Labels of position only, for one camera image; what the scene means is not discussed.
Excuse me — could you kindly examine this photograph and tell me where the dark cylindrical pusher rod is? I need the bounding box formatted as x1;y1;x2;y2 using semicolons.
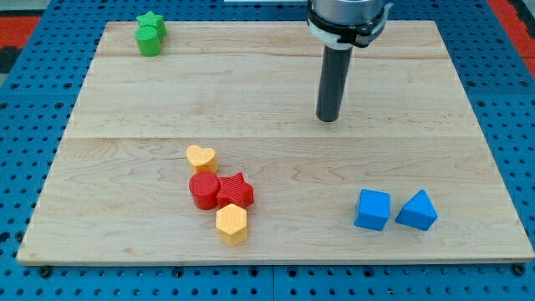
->
316;46;352;122

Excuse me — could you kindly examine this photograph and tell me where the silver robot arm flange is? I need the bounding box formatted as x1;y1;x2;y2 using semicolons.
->
307;0;394;50

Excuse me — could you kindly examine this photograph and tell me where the yellow hexagon block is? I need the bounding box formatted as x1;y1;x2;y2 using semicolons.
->
216;204;248;247

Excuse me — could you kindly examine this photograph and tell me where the blue cube block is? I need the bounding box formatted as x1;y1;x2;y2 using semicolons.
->
354;189;390;231

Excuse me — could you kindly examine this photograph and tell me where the blue triangular prism block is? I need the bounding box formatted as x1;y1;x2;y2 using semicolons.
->
395;190;438;231

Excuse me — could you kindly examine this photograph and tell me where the red star block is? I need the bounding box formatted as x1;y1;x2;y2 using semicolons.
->
217;172;254;208

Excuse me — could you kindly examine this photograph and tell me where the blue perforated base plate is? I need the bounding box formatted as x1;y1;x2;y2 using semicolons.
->
1;1;534;300

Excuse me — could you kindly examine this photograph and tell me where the green cylinder block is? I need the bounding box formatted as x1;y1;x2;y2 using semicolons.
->
135;26;162;57

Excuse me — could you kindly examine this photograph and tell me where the wooden board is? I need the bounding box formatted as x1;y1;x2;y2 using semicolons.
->
18;21;534;266

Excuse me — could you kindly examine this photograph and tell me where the yellow heart block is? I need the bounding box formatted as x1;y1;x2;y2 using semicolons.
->
186;145;219;174

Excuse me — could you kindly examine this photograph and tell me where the red cylinder block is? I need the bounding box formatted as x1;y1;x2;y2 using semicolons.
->
188;171;221;210

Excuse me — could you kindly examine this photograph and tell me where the green star block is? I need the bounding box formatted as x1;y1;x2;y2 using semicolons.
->
136;11;167;39

